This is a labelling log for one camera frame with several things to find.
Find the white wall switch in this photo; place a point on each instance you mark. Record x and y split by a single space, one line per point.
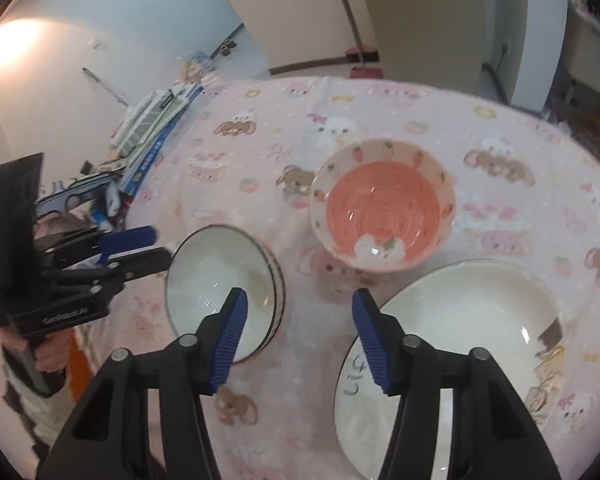
97 44

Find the white cartoon print plate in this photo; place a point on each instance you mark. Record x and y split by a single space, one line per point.
455 310

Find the pair of shoes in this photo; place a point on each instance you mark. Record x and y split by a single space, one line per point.
228 47

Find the white wall socket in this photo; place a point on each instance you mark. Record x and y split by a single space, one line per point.
506 47

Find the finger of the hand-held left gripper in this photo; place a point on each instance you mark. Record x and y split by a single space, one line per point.
130 239
145 261

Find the pink bunny print tablecloth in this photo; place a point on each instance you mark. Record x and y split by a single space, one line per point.
280 125

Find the stack of flat boxes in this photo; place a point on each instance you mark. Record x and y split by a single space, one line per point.
155 120

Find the thin metal rod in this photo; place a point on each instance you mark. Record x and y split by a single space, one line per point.
105 85

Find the white ribbed bowl black rim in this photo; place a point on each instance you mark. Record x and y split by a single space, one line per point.
205 270

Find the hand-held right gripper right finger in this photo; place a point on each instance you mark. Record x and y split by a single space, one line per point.
375 345

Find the person's left hand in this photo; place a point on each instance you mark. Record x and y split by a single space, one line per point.
55 355

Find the red dustpan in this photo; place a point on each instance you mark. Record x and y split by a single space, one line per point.
365 65

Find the person's left forearm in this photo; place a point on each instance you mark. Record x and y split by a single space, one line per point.
40 415

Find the thin red broom stick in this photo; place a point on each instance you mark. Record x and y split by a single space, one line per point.
347 5

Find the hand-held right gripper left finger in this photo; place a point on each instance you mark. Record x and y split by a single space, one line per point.
230 340

